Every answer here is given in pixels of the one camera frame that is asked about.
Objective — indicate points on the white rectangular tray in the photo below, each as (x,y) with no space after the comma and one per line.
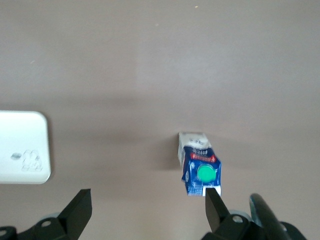
(22,135)

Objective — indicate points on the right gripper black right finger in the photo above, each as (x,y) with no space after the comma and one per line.
(216,212)

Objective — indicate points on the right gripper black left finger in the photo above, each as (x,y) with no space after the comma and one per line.
(75,212)

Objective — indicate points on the blue white milk carton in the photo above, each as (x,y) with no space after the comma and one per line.
(200,160)

